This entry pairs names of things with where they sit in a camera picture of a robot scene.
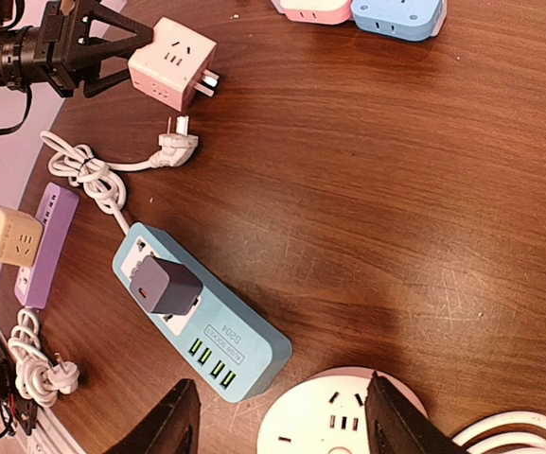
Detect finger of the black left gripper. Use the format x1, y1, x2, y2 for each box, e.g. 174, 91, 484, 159
81, 54, 131, 98
71, 0, 154, 60

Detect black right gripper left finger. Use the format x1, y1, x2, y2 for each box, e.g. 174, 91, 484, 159
106, 378, 201, 454

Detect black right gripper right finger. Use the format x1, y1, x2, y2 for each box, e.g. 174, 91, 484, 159
365, 372, 467, 454

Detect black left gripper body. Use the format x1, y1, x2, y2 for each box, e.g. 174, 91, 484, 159
0, 1, 97, 97

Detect round pink power socket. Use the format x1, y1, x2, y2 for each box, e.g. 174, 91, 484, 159
255, 366, 430, 454

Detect pink cube socket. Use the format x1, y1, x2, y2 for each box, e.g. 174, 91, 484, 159
128, 17, 220, 112

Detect teal usb power strip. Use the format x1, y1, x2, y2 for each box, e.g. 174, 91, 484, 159
113, 222, 292, 403

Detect grey usb charger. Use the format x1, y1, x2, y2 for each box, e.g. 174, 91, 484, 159
130, 255, 203, 316

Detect beige cube socket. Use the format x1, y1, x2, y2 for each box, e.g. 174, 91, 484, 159
0, 205, 44, 267

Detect purple power strip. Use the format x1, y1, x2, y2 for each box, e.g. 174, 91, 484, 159
14, 183, 79, 309

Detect white teal strip cable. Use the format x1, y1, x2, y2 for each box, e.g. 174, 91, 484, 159
39, 115, 202, 237

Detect white bundled strip cable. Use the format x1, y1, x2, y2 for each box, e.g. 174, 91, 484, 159
6, 306, 82, 409

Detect white coiled socket cable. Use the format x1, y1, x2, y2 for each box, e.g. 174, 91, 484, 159
449, 410, 546, 454

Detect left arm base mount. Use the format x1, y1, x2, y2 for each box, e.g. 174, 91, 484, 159
0, 336, 38, 440

